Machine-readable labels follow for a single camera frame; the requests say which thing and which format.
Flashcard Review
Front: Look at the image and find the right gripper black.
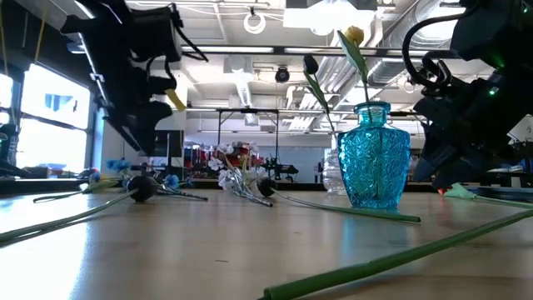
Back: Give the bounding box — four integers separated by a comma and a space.
411, 70, 533, 191

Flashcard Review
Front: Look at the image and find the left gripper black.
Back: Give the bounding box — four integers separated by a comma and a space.
103, 6, 183, 158

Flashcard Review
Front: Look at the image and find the blue artificial flower bunch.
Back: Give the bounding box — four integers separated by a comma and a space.
104, 157, 209, 203

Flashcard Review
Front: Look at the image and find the blue patterned glass vase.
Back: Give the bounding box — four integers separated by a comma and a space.
336, 101, 412, 210

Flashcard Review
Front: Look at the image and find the long green stem foreground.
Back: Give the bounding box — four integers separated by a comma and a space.
257, 207, 533, 300

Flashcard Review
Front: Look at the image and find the clear glass vase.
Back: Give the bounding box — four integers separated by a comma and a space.
322, 145, 347, 197

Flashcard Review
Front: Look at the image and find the black computer monitor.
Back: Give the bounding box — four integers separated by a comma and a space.
153, 129, 185, 158

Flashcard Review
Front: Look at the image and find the yellow tape strip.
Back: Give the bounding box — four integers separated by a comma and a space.
165, 87, 187, 113

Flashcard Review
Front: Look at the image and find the red storage shelf rack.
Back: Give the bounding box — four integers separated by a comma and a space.
185, 143, 267, 168

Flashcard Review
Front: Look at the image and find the large bright window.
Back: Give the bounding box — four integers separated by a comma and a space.
18, 62, 92, 173

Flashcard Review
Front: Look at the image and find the white hanging ceiling fixture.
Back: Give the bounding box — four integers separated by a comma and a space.
231, 68, 256, 110

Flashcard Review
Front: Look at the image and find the long ceiling light strip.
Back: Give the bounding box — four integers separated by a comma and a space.
181, 45, 275, 54

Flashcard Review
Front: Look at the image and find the bright ceiling light panel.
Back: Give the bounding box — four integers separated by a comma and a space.
282, 0, 378, 30

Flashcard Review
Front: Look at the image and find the black metal stand frame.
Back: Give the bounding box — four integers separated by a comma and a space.
216, 107, 280, 181

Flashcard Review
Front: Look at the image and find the silver ventilation duct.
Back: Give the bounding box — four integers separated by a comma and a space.
366, 0, 459, 87

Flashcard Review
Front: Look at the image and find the black table edge rail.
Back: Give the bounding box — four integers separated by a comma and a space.
0, 177, 533, 195

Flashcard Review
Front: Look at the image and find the white hanging cable coil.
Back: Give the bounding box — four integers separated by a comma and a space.
243, 11, 267, 36

